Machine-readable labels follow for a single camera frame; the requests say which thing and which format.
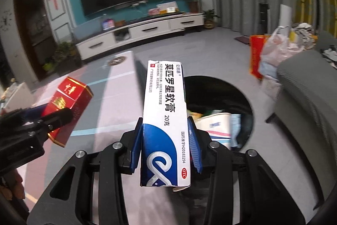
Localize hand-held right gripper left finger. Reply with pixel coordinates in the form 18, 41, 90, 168
26, 117, 144, 225

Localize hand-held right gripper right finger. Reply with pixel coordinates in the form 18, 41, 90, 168
187, 117, 306, 225

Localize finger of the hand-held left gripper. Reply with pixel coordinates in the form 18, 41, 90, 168
21, 104, 49, 120
34, 107, 74, 141

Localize red cigarette box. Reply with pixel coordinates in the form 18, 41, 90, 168
42, 76, 94, 148

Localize white striped paper bucket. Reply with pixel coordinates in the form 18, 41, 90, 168
196, 112, 233, 148

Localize white blue medicine box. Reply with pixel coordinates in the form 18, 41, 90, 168
139, 59, 191, 192

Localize black trash bin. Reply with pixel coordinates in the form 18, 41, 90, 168
183, 76, 255, 154

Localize person's left hand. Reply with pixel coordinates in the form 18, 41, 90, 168
0, 170, 25, 202

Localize plants in dark planter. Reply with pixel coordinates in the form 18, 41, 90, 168
42, 40, 82, 75

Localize orange red shopping bag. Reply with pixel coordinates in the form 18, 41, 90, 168
249, 35, 271, 80

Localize brown door mat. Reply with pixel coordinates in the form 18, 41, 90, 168
234, 35, 250, 45

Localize white TV cabinet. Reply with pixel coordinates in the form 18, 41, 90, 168
76, 13, 205, 61

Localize grey sofa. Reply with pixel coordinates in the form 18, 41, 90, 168
266, 50, 337, 202

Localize white plastic bag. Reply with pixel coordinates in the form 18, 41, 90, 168
258, 26, 297, 78

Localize small potted plant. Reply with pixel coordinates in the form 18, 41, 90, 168
203, 9, 220, 30

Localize white desk calendar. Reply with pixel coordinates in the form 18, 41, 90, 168
156, 1, 177, 14

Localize tall potted plant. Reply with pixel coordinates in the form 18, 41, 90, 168
184, 0, 202, 13

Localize black white patterned bag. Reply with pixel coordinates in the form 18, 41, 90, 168
290, 22, 314, 50

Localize black wall clock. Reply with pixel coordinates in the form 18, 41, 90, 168
0, 10, 12, 30

